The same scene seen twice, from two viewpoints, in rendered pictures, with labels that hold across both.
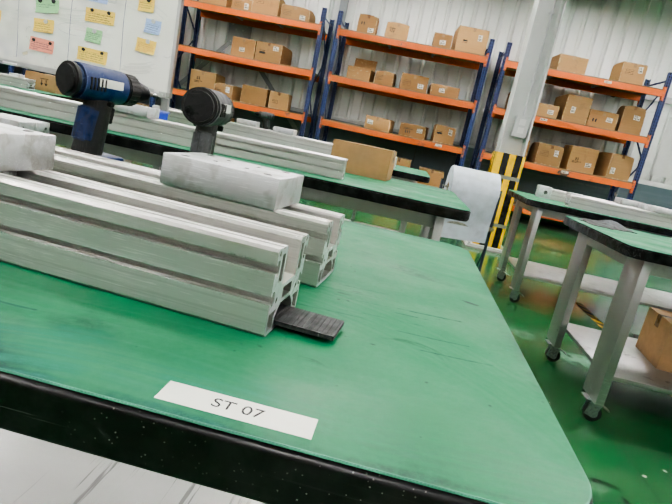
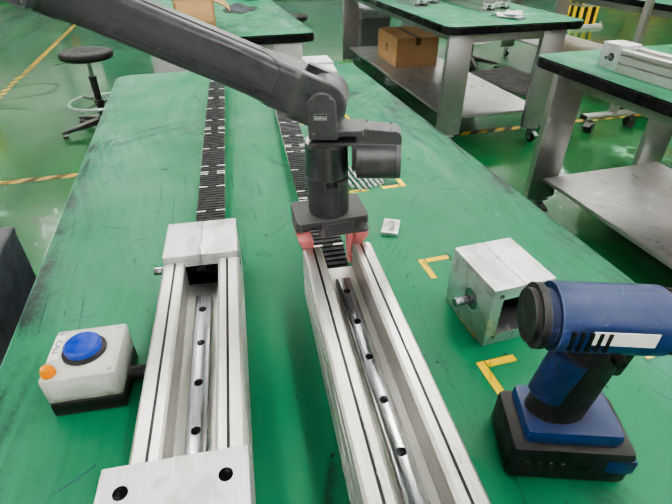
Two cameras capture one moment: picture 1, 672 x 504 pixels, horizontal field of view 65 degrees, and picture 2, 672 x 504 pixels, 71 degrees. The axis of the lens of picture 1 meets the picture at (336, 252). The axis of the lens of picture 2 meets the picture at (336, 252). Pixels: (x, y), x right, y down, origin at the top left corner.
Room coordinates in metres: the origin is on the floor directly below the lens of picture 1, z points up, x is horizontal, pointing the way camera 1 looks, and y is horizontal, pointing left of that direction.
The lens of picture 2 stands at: (0.63, 0.28, 1.24)
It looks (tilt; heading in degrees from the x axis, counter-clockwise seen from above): 35 degrees down; 69
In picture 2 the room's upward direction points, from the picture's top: straight up
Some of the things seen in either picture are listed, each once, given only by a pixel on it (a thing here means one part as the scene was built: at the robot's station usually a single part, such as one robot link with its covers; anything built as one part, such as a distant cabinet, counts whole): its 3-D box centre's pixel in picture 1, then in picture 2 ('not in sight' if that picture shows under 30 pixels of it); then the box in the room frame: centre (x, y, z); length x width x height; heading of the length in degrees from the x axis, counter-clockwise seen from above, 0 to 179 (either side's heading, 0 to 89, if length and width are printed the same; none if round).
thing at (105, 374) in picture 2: not in sight; (99, 366); (0.50, 0.73, 0.81); 0.10 x 0.08 x 0.06; 170
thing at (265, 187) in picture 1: (233, 188); not in sight; (0.72, 0.15, 0.87); 0.16 x 0.11 x 0.07; 80
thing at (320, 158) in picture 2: not in sight; (331, 157); (0.84, 0.82, 0.99); 0.07 x 0.06 x 0.07; 154
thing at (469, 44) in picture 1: (398, 108); not in sight; (10.43, -0.60, 1.59); 2.83 x 0.98 x 3.17; 84
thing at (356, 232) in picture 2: not in sight; (340, 237); (0.85, 0.83, 0.86); 0.07 x 0.07 x 0.09; 82
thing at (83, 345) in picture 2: not in sight; (83, 347); (0.50, 0.73, 0.84); 0.04 x 0.04 x 0.02
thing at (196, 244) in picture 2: not in sight; (198, 264); (0.64, 0.87, 0.83); 0.12 x 0.09 x 0.10; 170
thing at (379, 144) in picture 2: not in sight; (357, 132); (0.87, 0.81, 1.02); 0.12 x 0.09 x 0.12; 154
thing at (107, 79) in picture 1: (109, 131); (614, 382); (0.98, 0.45, 0.89); 0.20 x 0.08 x 0.22; 155
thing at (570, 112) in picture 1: (557, 142); not in sight; (10.13, -3.59, 1.55); 2.83 x 0.98 x 3.10; 84
